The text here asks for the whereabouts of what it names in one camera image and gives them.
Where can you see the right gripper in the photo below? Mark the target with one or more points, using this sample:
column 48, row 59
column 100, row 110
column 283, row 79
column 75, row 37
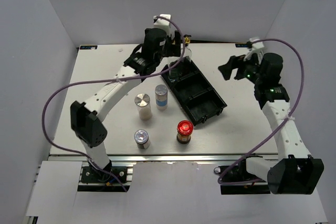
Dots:
column 226, row 70

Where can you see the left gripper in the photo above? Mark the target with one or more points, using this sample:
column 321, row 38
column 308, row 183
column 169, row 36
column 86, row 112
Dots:
column 177, row 34

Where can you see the dark sauce glass bottle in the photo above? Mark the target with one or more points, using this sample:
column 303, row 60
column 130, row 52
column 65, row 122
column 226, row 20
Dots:
column 187, row 53

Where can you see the clear glass oil bottle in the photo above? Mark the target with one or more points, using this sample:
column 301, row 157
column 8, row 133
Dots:
column 176, row 72

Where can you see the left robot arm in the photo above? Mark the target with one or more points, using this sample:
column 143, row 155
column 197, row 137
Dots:
column 87, row 117

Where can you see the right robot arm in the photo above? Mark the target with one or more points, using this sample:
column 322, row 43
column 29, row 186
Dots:
column 295, row 172

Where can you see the black three-compartment tray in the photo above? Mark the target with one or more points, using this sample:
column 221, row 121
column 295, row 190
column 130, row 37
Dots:
column 196, row 96

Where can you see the blue-label spice shaker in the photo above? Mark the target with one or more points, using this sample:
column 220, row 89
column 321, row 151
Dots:
column 161, row 93

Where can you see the silver-lid white powder jar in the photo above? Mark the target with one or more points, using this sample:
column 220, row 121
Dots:
column 142, row 102

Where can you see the red-lid brown sauce jar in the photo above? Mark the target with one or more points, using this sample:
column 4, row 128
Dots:
column 184, row 131

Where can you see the left blue table sticker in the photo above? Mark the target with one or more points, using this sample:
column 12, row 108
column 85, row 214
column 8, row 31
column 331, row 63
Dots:
column 88, row 47

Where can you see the silver-lid dark spice jar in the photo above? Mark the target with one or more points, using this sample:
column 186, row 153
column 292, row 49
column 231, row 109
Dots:
column 141, row 138

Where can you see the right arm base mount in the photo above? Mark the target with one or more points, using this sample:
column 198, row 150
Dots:
column 240, row 182

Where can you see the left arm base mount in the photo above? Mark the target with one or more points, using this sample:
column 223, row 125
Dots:
column 92, row 180

